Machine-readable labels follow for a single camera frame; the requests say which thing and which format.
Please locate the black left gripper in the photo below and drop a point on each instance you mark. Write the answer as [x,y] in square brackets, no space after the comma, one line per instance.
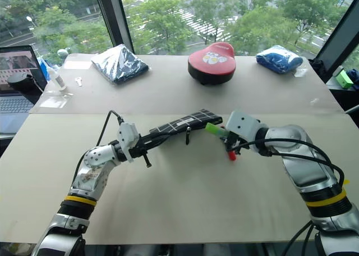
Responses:
[138,148]

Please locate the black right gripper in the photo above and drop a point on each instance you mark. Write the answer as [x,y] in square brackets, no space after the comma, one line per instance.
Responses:
[234,143]

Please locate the red marker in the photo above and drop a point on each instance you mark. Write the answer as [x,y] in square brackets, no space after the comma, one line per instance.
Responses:
[232,155]

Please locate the green highlighter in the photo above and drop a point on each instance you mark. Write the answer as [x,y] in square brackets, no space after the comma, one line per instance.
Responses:
[215,129]

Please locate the black white grid pouch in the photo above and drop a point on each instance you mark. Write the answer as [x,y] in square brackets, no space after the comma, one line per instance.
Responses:
[186,122]

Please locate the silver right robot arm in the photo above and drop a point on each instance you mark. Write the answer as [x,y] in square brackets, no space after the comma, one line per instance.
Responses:
[305,166]

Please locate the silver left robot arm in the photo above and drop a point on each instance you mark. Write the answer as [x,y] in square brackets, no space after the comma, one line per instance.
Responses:
[94,169]

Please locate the red black cartoon pouch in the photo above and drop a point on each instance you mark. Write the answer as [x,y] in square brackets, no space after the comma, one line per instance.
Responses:
[211,63]

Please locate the dark blue bagged cloth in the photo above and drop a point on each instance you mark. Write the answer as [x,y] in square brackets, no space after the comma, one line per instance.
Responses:
[120,63]

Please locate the small silver key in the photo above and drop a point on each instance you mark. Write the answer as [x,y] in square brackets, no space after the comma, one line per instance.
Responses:
[79,81]

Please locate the bright blue bagged cloth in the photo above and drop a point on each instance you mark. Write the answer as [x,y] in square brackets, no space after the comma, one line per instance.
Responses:
[279,59]

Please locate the small clear plastic wrapper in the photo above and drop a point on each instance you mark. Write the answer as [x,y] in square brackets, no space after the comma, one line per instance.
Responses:
[300,72]

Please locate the clear flat plastic bag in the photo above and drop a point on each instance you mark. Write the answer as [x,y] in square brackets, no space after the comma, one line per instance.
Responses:
[54,101]

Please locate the clear spray bottle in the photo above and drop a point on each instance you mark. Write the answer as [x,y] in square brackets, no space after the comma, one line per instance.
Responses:
[57,79]

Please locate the small green box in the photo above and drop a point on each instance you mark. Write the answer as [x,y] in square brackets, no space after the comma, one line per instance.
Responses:
[344,79]

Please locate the open laptop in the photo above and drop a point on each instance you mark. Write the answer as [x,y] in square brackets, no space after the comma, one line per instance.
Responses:
[16,90]

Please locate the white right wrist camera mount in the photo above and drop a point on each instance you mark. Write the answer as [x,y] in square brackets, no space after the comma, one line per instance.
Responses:
[241,125]

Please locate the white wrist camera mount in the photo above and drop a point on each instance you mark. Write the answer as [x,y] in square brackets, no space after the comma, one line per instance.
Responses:
[127,136]
[241,125]

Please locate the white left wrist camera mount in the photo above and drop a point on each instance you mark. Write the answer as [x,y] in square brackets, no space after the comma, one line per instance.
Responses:
[127,136]

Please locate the black window frame post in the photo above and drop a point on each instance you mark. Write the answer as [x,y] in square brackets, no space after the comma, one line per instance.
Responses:
[338,34]
[112,17]

